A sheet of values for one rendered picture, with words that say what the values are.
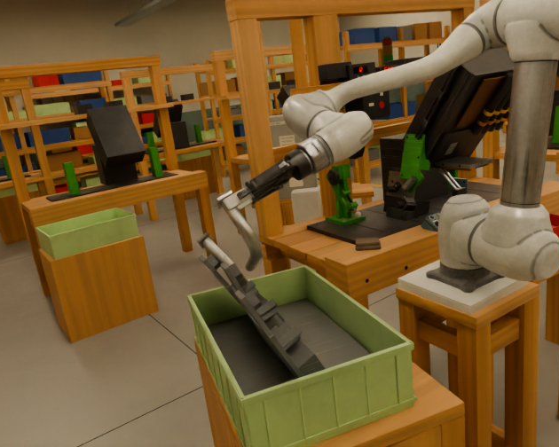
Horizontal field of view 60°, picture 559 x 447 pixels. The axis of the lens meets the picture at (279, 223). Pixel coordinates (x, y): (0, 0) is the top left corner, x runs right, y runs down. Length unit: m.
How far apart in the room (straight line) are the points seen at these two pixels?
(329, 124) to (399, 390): 0.67
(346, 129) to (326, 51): 1.22
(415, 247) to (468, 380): 0.60
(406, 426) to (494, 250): 0.55
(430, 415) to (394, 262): 0.84
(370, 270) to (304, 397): 0.88
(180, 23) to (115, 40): 1.68
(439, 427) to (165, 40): 11.90
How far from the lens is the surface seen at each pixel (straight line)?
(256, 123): 2.21
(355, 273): 1.84
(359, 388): 1.16
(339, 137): 1.24
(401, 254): 1.98
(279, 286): 1.65
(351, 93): 1.42
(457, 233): 1.56
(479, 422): 1.74
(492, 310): 1.59
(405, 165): 2.37
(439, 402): 1.29
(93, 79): 8.78
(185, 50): 12.82
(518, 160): 1.43
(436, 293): 1.61
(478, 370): 1.63
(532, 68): 1.42
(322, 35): 2.43
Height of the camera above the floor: 1.55
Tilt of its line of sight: 16 degrees down
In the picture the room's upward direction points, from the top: 7 degrees counter-clockwise
